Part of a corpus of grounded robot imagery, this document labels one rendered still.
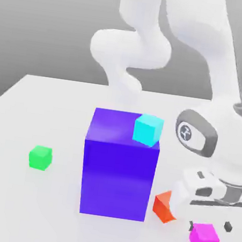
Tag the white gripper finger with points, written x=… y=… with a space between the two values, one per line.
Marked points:
x=191 y=226
x=227 y=227

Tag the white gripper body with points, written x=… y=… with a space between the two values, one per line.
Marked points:
x=207 y=212

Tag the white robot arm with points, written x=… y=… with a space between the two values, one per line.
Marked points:
x=144 y=50

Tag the small magenta cube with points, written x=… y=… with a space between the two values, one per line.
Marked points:
x=203 y=241

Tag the small orange cube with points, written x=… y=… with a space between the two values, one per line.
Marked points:
x=161 y=208

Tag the small cyan cube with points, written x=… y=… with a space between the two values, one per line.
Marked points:
x=146 y=131

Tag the small green cube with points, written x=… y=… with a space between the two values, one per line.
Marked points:
x=40 y=158

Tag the large blue box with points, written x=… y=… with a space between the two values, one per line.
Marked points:
x=117 y=176

